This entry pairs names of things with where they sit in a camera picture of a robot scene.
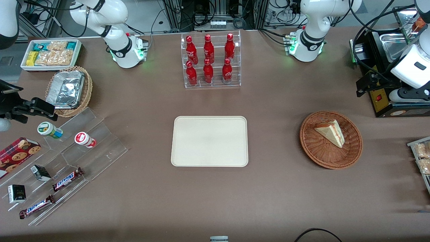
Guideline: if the green label yogurt cup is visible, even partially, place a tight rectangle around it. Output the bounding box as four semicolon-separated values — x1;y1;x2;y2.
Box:
37;122;63;139

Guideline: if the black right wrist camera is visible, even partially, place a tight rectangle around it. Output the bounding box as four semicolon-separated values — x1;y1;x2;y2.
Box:
5;97;58;123

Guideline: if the small black white box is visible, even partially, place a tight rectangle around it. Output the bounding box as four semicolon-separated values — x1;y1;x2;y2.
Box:
7;184;27;204

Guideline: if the triangular sandwich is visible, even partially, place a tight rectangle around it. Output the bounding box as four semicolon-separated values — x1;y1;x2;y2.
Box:
314;120;346;149

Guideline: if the snickers bar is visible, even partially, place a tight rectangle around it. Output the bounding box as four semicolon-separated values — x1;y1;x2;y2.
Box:
52;167;84;192
19;194;55;219

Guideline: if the white snack bin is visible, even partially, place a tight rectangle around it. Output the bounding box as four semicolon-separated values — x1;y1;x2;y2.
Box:
20;39;82;72

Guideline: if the clear cracker packet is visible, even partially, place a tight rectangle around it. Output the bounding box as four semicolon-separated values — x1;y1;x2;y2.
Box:
413;143;430;159
416;158;430;175

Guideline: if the clear acrylic stepped display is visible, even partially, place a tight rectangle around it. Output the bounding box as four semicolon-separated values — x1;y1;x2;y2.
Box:
0;107;129;226

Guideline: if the round brown wicker basket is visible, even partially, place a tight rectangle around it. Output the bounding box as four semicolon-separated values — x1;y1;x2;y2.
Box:
300;111;363;169

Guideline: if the metal snack tray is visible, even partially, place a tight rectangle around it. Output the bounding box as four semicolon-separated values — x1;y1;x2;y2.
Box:
406;136;430;195

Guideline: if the red cookie box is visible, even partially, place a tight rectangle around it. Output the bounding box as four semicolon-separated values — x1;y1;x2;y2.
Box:
0;137;42;179

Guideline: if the black cable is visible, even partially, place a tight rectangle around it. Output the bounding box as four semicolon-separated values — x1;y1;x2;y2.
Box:
294;228;343;242

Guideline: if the clear acrylic bottle rack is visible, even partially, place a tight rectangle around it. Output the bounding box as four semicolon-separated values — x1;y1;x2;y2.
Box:
181;30;242;89

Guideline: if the red label yogurt cup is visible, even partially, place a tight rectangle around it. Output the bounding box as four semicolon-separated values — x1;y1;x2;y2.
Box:
74;132;97;149

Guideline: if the clear cracker bag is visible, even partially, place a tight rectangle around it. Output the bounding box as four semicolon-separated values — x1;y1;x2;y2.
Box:
35;41;74;66

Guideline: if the beige plastic tray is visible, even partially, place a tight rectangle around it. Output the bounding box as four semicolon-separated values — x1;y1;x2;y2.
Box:
171;116;249;167

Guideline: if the stainless steel pan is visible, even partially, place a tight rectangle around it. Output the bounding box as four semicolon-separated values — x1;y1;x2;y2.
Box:
380;33;413;63

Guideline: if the red cola bottle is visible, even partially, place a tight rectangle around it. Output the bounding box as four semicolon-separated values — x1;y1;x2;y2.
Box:
204;34;215;64
186;36;199;65
222;58;233;84
203;59;214;84
186;61;198;86
225;33;235;61

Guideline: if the black food warmer machine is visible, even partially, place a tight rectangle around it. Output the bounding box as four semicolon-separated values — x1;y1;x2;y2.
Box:
349;5;430;118

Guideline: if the aluminium foil container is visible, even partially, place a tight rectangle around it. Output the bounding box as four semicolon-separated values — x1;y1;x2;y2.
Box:
46;71;85;109

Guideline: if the light wicker basket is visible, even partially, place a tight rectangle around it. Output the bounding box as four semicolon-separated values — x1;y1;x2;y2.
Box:
45;66;93;118

